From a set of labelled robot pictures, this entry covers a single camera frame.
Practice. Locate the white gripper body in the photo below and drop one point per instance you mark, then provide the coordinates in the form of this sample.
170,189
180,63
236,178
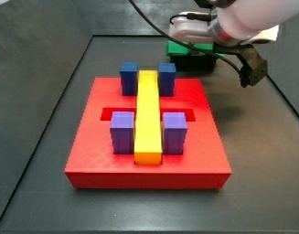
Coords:
187,28

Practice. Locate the purple post near left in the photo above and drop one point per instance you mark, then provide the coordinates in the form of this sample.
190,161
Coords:
122,129

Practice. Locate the blue post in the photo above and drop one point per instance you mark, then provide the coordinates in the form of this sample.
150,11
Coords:
128,72
167,76

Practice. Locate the blue post far right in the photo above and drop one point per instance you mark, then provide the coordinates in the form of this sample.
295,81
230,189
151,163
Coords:
167,76

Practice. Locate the green stepped block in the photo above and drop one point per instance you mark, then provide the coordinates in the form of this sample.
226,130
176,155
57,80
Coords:
176,50

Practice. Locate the blue post far left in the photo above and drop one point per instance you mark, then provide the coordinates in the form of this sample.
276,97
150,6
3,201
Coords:
128,72

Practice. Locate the red base board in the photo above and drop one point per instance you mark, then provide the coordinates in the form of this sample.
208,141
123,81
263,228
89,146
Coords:
95,167

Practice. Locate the purple post near right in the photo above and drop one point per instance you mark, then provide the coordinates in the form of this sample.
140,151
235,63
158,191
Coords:
174,132

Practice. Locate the yellow long bar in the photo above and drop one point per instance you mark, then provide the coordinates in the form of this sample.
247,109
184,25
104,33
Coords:
148,149

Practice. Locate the purple post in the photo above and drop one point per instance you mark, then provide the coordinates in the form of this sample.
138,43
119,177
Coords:
174,132
122,129

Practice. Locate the black fixture bracket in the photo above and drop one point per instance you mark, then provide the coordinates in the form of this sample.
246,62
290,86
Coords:
194,63

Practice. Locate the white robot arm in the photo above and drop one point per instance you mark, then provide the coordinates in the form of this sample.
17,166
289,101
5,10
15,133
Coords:
232,22

